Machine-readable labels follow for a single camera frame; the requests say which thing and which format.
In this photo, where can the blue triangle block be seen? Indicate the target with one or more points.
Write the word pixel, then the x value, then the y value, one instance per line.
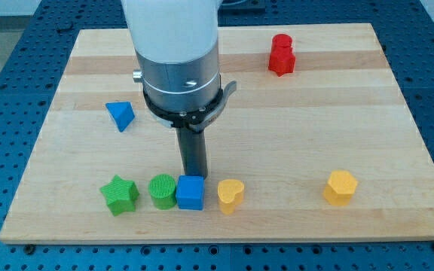
pixel 121 113

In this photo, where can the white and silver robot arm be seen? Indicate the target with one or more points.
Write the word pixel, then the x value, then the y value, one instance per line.
pixel 176 43

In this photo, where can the red star block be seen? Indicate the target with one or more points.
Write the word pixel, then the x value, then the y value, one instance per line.
pixel 282 61

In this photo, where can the green star block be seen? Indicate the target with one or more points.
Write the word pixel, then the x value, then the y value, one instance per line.
pixel 120 195

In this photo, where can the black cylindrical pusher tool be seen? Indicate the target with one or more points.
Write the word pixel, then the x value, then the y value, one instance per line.
pixel 192 148

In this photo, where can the yellow heart block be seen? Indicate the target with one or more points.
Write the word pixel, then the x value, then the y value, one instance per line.
pixel 230 195

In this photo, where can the blue cube block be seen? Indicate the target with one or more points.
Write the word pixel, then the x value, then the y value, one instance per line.
pixel 190 192

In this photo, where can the green cylinder block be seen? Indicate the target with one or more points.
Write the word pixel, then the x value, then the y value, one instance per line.
pixel 162 190

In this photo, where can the wooden board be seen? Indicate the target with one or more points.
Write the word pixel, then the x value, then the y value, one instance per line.
pixel 341 109

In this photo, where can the red cylinder block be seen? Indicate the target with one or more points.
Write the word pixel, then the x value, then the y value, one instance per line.
pixel 281 41

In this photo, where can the yellow hexagon block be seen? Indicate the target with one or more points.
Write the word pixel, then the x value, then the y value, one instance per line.
pixel 340 188

